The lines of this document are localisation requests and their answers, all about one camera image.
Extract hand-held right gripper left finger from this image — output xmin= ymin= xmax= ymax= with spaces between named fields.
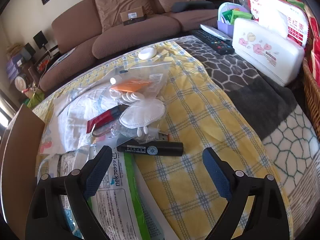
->
xmin=25 ymin=145 xmax=113 ymax=240

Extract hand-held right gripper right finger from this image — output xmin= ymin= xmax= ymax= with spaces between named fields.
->
xmin=202 ymin=147 xmax=290 ymax=240

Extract green floor wipes pack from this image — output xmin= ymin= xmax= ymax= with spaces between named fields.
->
xmin=89 ymin=142 xmax=165 ymax=240

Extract black marker tube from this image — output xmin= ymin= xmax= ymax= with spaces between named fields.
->
xmin=116 ymin=141 xmax=184 ymax=157

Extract large cardboard box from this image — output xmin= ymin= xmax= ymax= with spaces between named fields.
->
xmin=0 ymin=104 xmax=45 ymax=205

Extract orange packet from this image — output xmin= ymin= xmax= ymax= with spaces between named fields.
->
xmin=110 ymin=79 xmax=153 ymax=93

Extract clear zip bag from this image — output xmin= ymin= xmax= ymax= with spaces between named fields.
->
xmin=110 ymin=62 xmax=170 ymax=105

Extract white printed packet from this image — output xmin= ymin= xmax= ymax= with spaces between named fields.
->
xmin=40 ymin=152 xmax=93 ymax=240

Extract red tube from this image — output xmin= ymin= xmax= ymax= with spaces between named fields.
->
xmin=87 ymin=105 xmax=129 ymax=133

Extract yellow plaid tablecloth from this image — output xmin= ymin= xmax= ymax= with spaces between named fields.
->
xmin=32 ymin=41 xmax=288 ymax=240

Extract white face mask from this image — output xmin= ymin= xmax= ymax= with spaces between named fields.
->
xmin=119 ymin=99 xmax=165 ymax=128

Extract strip of white tablets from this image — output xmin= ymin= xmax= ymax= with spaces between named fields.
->
xmin=110 ymin=91 xmax=142 ymax=103

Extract grey patterned blanket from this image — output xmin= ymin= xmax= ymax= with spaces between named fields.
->
xmin=175 ymin=35 xmax=320 ymax=205

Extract round tin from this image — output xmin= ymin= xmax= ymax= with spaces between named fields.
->
xmin=14 ymin=76 xmax=27 ymax=88

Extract white round disc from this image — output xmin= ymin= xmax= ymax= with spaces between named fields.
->
xmin=139 ymin=47 xmax=157 ymax=60

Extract white flower print tissue box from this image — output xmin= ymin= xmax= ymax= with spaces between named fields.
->
xmin=232 ymin=17 xmax=305 ymax=87

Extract wicker basket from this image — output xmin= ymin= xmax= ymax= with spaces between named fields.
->
xmin=302 ymin=10 xmax=320 ymax=128

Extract black remote control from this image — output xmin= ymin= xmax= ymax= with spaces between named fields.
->
xmin=191 ymin=29 xmax=235 ymax=55

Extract purple boxes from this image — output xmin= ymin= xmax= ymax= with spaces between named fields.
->
xmin=6 ymin=57 xmax=20 ymax=80

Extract black speaker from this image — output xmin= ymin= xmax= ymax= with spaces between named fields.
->
xmin=33 ymin=31 xmax=48 ymax=49
xmin=21 ymin=42 xmax=35 ymax=60

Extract white remote control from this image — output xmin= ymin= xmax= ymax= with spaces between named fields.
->
xmin=200 ymin=24 xmax=233 ymax=42

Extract brown sofa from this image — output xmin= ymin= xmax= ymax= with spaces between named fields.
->
xmin=40 ymin=0 xmax=240 ymax=93

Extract purple desk organizer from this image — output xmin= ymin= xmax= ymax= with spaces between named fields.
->
xmin=217 ymin=2 xmax=252 ymax=38

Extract small cardboard box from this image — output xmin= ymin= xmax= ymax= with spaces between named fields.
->
xmin=120 ymin=8 xmax=147 ymax=26

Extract green carton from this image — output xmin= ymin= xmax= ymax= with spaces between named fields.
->
xmin=231 ymin=10 xmax=252 ymax=27

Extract red and white snack bag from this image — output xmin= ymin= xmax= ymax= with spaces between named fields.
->
xmin=246 ymin=0 xmax=309 ymax=48

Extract dark grey pillow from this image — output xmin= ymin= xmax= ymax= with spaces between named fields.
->
xmin=172 ymin=1 xmax=219 ymax=13

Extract white usb cable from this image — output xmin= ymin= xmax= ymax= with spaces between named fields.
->
xmin=150 ymin=130 xmax=172 ymax=142

